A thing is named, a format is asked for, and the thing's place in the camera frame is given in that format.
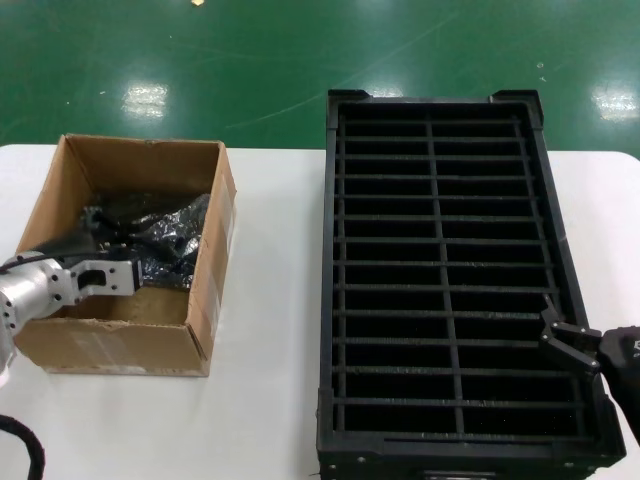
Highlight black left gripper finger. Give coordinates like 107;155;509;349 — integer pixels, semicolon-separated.
78;203;129;251

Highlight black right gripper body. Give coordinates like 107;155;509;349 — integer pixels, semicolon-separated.
595;325;640;441

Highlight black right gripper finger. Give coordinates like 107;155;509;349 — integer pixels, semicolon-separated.
537;294;603;382

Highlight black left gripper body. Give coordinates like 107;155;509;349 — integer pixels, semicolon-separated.
30;224;136;269

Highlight brown cardboard box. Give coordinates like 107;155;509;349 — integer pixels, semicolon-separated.
12;132;239;377

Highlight black slotted plastic container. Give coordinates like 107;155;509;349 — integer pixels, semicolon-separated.
314;88;629;480

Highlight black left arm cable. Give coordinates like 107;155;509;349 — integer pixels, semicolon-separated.
0;251;71;274

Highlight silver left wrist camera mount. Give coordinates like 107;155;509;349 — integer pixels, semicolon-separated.
68;257;145;304

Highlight black braided cable sleeve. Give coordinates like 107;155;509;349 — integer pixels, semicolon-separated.
0;413;47;480

